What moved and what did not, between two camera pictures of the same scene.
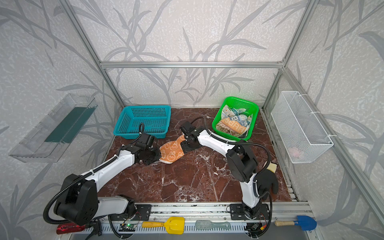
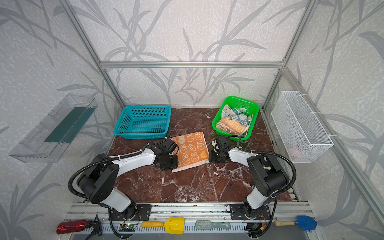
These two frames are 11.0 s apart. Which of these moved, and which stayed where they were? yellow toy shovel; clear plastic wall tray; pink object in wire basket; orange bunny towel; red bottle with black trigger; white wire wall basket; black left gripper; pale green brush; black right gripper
Moved: black right gripper; orange bunny towel; black left gripper
Stayed: pink object in wire basket; pale green brush; clear plastic wall tray; white wire wall basket; yellow toy shovel; red bottle with black trigger
